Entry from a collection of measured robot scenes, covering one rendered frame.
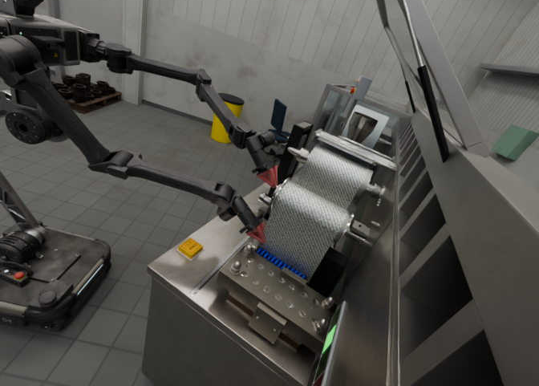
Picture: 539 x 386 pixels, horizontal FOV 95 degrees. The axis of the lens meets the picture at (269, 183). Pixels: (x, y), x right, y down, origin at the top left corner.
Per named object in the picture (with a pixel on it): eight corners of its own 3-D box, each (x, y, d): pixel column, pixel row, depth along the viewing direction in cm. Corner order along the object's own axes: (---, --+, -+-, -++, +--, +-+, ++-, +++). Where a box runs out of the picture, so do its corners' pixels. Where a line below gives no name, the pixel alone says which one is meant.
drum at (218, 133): (236, 138, 469) (246, 99, 434) (231, 147, 428) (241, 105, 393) (212, 130, 465) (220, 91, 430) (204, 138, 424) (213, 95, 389)
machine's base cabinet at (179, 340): (298, 201, 344) (323, 144, 303) (341, 224, 327) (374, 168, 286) (139, 379, 133) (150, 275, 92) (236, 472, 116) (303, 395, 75)
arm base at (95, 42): (97, 60, 117) (96, 32, 111) (114, 67, 118) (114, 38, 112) (83, 62, 109) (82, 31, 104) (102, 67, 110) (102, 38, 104)
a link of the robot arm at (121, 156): (94, 180, 90) (110, 164, 97) (123, 176, 86) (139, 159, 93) (-34, 48, 61) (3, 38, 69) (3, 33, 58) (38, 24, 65)
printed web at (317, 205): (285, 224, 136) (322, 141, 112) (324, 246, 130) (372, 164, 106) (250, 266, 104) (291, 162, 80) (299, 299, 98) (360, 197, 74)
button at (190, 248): (189, 241, 106) (190, 237, 105) (202, 249, 104) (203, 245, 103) (177, 249, 100) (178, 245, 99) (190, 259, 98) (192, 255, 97)
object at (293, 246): (257, 248, 99) (271, 212, 91) (309, 281, 93) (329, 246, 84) (256, 249, 99) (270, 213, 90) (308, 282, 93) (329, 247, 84)
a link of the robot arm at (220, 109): (193, 94, 118) (196, 71, 110) (205, 94, 121) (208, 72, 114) (233, 151, 96) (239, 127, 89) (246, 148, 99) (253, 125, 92)
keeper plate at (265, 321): (250, 320, 84) (260, 301, 79) (275, 339, 81) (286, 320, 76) (246, 327, 82) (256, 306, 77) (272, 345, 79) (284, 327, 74)
